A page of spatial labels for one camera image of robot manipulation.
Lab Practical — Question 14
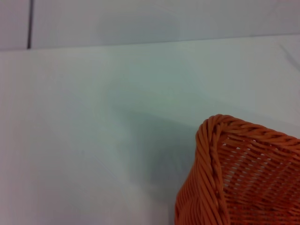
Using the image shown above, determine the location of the orange woven plastic basket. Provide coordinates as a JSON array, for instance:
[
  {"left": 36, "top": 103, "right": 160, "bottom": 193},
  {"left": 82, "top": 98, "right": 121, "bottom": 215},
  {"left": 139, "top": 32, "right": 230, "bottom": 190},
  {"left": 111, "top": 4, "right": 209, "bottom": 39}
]
[{"left": 174, "top": 114, "right": 300, "bottom": 225}]

